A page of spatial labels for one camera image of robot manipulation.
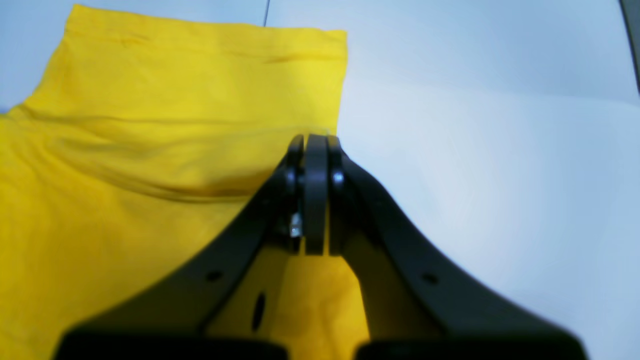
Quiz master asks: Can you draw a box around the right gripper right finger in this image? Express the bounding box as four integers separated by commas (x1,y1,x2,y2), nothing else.
327,136,587,360

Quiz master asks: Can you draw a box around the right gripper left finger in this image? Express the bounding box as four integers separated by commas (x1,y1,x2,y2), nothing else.
54,134,329,360

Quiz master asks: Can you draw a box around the orange t-shirt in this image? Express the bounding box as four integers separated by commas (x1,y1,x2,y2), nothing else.
0,4,348,360

